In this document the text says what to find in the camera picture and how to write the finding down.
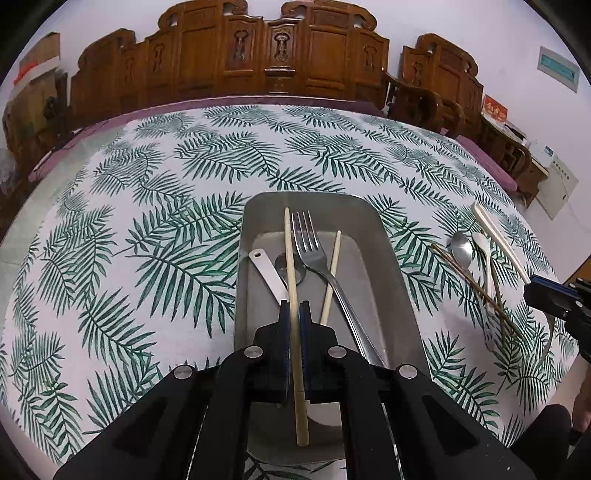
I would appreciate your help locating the leaf-print tablecloth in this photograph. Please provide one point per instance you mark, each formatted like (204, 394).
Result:
(161, 230)

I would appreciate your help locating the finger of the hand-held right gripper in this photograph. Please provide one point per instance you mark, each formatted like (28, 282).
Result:
(547, 295)

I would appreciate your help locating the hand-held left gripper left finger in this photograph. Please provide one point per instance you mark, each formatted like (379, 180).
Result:
(285, 332)

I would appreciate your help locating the carved wooden armchair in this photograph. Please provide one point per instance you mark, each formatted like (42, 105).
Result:
(443, 69)

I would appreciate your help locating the metal fork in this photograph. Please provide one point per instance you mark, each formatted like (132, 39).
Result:
(310, 251)

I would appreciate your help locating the carved wooden sofa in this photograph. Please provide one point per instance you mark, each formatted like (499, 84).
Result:
(207, 60)

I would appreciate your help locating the rectangular metal tray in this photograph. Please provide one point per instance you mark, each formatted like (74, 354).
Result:
(369, 277)

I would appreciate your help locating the white appliance box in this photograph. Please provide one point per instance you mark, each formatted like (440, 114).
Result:
(544, 158)

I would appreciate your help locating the metal spoon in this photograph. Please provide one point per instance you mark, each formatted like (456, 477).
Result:
(280, 265)
(461, 249)

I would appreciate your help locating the wooden side table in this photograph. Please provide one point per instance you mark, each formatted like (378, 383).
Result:
(512, 157)

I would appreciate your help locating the red ornament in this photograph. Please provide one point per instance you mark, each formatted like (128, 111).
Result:
(23, 74)

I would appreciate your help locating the person's dark trouser leg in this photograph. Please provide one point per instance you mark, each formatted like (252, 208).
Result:
(540, 429)

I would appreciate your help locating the grey wall panel box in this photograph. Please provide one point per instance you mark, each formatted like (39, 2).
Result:
(557, 69)

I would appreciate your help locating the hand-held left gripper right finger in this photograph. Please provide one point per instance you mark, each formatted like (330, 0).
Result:
(304, 332)

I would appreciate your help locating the small cardboard box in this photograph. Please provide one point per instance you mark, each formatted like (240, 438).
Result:
(41, 53)

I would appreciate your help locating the wooden chopstick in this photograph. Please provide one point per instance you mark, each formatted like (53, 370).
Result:
(290, 258)
(331, 277)

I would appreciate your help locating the square purple seat cushion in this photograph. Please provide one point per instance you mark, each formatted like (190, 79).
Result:
(489, 161)

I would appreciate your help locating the white printer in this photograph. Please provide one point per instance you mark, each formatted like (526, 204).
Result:
(515, 130)

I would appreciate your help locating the white wall cabinet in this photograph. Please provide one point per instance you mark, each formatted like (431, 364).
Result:
(561, 187)

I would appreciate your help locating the red printed calendar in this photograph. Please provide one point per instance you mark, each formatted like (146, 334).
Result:
(494, 108)

